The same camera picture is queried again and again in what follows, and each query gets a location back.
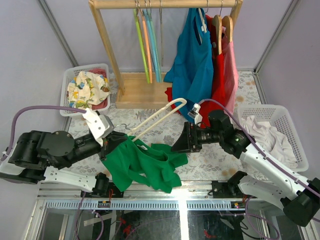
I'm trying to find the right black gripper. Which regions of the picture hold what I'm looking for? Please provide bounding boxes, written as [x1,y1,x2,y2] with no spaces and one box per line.
[170,121,223,154]

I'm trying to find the green t shirt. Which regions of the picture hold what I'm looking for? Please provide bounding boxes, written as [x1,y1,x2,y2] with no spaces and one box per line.
[101,135,188,194]

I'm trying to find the cream white hanger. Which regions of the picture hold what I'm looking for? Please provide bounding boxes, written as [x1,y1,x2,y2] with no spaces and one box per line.
[113,97,188,143]

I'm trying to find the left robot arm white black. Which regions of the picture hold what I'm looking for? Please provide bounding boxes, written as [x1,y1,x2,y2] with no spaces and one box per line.
[0,130,111,198]

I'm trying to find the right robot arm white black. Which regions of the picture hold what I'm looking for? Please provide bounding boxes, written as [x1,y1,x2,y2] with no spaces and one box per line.
[171,110,320,227]

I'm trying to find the red t shirt hanging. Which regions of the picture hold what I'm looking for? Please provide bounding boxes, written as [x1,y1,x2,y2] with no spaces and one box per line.
[164,14,227,128]

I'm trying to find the blue t shirt hanging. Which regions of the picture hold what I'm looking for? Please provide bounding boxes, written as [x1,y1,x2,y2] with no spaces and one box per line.
[164,8,214,122]

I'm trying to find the pink t shirt hanging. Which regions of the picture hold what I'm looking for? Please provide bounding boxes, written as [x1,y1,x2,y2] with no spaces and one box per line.
[221,27,239,114]

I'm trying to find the white hanger with blue shirt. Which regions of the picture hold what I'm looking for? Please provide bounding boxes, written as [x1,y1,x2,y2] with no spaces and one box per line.
[197,8,207,33]

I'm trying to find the orange plastic hanger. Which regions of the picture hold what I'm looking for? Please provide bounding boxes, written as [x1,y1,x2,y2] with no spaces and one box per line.
[138,3,153,84]

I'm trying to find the wooden hanger with red shirt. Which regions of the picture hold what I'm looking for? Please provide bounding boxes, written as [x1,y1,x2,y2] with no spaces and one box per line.
[205,14,222,57]

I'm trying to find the wooden hanger with pink shirt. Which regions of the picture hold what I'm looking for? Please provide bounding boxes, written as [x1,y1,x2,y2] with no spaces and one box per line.
[217,0,234,44]

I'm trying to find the teal plastic hanger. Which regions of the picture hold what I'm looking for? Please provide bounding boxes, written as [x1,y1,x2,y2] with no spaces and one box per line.
[148,0,162,83]

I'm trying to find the blue plastic hanger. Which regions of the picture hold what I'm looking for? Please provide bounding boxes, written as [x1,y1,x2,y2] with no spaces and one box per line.
[144,3,158,82]

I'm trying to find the green plastic hanger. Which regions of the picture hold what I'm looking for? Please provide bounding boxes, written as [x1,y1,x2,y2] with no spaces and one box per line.
[133,0,152,84]

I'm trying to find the floral table cloth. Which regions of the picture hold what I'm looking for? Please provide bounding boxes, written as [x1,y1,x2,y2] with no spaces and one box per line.
[68,71,264,181]

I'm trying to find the dark red cloth in basket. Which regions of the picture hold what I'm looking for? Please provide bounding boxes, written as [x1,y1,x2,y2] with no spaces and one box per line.
[90,68,110,110]

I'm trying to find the wooden clothes rack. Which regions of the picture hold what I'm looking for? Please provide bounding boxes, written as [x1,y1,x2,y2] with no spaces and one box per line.
[88,0,243,109]

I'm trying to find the patterned cream cloth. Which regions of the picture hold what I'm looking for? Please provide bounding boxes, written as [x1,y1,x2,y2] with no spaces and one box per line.
[66,70,111,110]

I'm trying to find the left white plastic basket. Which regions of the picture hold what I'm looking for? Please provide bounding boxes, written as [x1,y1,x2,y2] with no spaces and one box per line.
[59,63,111,118]

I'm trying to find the white plastic basket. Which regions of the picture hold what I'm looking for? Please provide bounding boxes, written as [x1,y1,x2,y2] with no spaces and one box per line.
[237,104,309,172]
[59,63,111,118]

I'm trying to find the white cloth in basket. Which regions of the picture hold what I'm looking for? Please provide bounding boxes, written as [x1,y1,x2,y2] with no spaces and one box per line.
[241,115,298,169]

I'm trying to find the right white plastic basket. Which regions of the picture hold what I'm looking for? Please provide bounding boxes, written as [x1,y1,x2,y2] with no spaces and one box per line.
[237,104,309,172]

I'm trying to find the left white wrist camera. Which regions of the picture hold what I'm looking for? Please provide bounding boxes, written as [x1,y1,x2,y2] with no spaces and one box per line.
[82,108,115,147]

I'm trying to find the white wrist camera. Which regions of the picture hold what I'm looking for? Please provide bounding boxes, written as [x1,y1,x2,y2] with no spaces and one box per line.
[188,103,203,124]
[82,108,115,147]

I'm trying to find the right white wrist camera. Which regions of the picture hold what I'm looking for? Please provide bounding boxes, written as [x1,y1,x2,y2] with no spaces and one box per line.
[188,103,203,124]

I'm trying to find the aluminium mounting rail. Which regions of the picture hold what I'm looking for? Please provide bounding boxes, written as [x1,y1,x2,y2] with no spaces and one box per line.
[37,179,307,211]

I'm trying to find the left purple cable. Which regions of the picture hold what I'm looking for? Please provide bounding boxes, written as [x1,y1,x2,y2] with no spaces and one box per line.
[0,105,87,162]

